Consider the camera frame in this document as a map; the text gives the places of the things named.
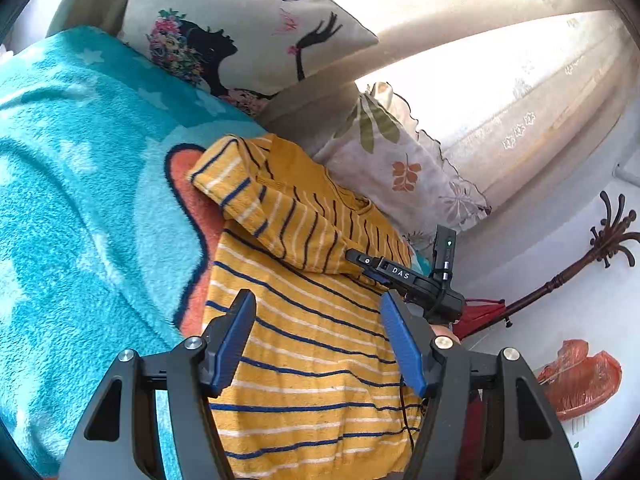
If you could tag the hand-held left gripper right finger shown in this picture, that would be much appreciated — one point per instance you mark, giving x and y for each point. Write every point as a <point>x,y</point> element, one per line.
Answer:
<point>405,345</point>

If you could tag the printed cream pillow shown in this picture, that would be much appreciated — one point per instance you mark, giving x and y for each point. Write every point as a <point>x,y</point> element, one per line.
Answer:
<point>235,35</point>

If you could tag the leaf print ruffled pillow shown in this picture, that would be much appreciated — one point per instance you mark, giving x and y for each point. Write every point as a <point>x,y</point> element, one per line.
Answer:
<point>400,170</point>

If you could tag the sheer patterned curtain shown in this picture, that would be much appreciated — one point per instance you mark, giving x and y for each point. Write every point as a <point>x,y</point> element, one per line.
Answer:
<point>500,85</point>

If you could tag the red cloth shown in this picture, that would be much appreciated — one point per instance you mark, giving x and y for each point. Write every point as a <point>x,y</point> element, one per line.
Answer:
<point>475,315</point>

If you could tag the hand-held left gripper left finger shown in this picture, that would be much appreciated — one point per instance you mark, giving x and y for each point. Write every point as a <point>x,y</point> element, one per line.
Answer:
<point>234,340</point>

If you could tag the yellow striped sweater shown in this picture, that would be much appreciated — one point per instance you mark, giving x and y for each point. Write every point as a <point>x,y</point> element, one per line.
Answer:
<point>310,330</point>

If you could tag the turquoise star fleece blanket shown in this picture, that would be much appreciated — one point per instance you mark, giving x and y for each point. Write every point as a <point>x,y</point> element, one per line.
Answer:
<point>95,210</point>

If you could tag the dark wooden coat stand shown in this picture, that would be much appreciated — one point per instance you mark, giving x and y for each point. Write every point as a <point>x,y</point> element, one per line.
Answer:
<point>575,265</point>

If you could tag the orange plastic bag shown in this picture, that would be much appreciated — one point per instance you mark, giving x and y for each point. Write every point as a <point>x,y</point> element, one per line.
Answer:
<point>580,377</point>

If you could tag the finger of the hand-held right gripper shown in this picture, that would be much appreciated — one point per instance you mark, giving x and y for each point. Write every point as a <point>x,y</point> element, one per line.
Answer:
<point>367,266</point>

